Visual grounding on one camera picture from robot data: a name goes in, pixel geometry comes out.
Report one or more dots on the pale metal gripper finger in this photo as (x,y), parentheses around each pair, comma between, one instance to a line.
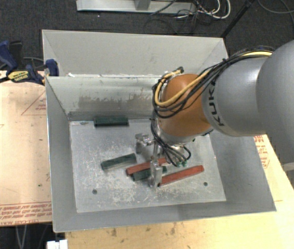
(140,142)
(155,175)

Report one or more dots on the dark green flat block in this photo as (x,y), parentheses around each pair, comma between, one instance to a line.
(118,162)
(110,121)
(141,176)

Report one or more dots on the red-brown flat block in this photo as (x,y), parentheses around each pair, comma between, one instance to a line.
(183,174)
(139,167)

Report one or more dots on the grey metal bin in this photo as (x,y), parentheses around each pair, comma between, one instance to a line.
(105,185)

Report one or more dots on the brown cardboard board red print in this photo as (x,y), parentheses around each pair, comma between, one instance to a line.
(22,144)

